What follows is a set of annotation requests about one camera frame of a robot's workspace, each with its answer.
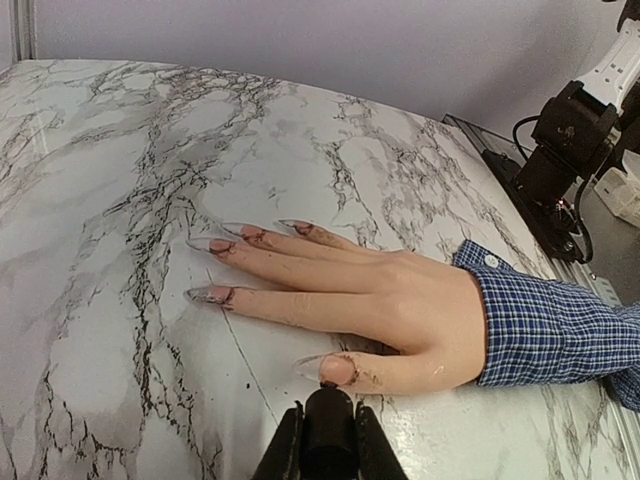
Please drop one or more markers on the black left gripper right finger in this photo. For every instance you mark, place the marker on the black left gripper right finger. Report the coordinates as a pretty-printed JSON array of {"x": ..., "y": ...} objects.
[{"x": 377, "y": 460}]

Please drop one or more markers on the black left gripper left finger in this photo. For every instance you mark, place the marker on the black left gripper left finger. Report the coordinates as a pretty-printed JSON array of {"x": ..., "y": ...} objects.
[{"x": 281, "y": 460}]

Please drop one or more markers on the black nail polish cap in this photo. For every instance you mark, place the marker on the black nail polish cap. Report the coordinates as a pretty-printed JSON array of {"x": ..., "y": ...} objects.
[{"x": 328, "y": 445}]

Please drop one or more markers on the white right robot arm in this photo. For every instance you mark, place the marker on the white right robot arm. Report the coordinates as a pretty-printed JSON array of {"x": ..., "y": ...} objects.
[{"x": 578, "y": 129}]

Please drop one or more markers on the blue checkered sleeve forearm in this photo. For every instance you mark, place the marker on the blue checkered sleeve forearm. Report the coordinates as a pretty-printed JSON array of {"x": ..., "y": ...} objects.
[{"x": 551, "y": 332}]

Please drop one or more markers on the person's hand with long nails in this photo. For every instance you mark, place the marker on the person's hand with long nails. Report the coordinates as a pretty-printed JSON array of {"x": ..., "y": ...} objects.
[{"x": 430, "y": 314}]

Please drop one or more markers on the left aluminium corner post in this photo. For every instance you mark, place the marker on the left aluminium corner post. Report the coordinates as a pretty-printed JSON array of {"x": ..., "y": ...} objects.
[{"x": 22, "y": 21}]

